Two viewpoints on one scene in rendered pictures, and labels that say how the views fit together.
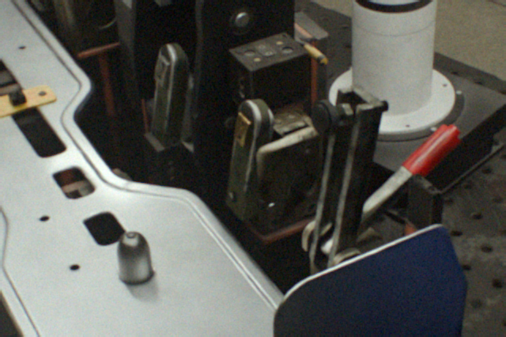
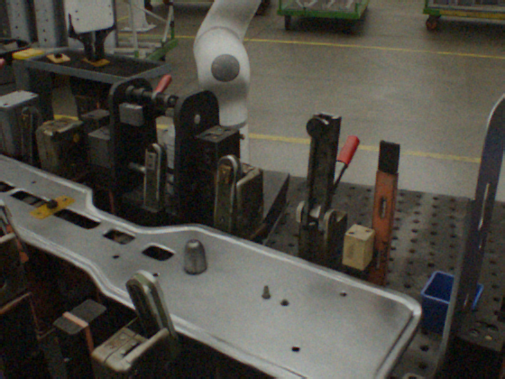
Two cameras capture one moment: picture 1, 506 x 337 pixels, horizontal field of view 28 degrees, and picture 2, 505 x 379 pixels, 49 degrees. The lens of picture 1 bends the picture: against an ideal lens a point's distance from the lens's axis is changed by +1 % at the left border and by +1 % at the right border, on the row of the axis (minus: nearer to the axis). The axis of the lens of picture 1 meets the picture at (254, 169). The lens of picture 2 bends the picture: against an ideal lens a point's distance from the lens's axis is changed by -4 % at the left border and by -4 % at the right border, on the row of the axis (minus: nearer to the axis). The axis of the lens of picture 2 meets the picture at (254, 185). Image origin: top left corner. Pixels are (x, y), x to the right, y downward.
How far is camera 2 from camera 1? 40 cm
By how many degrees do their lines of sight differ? 25
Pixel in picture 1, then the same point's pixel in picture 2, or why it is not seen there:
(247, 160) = (231, 192)
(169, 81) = (157, 165)
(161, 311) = (226, 280)
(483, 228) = not seen: hidden behind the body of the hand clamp
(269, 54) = (220, 134)
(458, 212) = (286, 235)
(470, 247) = not seen: hidden behind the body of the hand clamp
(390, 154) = not seen: hidden behind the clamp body
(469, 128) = (278, 189)
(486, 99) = (277, 175)
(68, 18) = (55, 161)
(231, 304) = (263, 266)
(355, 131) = (331, 133)
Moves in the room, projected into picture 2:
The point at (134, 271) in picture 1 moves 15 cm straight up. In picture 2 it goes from (199, 263) to (192, 171)
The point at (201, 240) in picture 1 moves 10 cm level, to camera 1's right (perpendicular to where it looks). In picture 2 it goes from (220, 243) to (274, 226)
